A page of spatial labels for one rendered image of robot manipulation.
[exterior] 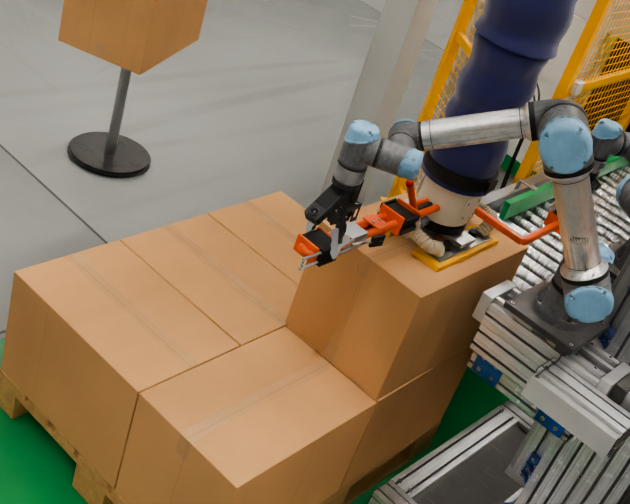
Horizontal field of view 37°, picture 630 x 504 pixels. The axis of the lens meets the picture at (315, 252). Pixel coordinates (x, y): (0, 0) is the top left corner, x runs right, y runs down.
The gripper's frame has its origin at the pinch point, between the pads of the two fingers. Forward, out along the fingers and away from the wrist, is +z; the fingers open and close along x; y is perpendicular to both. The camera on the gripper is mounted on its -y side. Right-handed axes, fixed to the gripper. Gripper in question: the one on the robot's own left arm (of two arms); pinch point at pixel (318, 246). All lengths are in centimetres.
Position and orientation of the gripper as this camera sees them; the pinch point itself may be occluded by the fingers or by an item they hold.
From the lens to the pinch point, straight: 241.3
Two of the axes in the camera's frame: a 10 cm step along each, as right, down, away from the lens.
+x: -7.0, -5.5, 4.6
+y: 6.6, -2.5, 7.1
